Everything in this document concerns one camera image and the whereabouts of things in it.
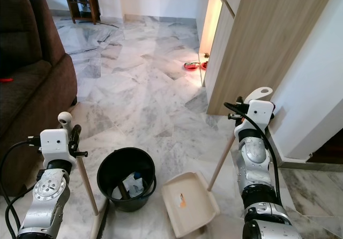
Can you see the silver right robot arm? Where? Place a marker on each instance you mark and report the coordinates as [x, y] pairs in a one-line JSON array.
[[254, 158]]

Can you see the light wood cabinet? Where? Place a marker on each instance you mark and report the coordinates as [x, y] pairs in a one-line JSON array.
[[257, 46]]

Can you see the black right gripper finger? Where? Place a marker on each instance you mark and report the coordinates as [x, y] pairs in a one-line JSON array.
[[239, 101]]

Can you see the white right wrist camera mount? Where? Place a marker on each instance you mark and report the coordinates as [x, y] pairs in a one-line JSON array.
[[260, 116]]

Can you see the white plastic trash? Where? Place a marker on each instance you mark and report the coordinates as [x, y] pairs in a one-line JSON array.
[[133, 184]]

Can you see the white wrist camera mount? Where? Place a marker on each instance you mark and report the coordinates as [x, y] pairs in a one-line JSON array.
[[56, 142], [260, 116]]

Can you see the red pet bowl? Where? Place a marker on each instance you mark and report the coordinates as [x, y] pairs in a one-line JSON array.
[[204, 65], [191, 65]]

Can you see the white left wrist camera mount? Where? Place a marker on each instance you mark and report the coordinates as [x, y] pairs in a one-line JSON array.
[[56, 142]]

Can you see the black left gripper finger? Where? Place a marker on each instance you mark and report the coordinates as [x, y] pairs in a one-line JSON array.
[[76, 133]]

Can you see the black plastic bucket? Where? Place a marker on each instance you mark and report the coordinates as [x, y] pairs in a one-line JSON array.
[[123, 206]]

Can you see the dark wooden shelf stand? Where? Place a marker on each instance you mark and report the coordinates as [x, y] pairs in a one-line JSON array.
[[94, 3]]

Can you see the dark brown fabric sofa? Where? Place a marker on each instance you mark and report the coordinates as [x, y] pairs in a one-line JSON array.
[[32, 89]]

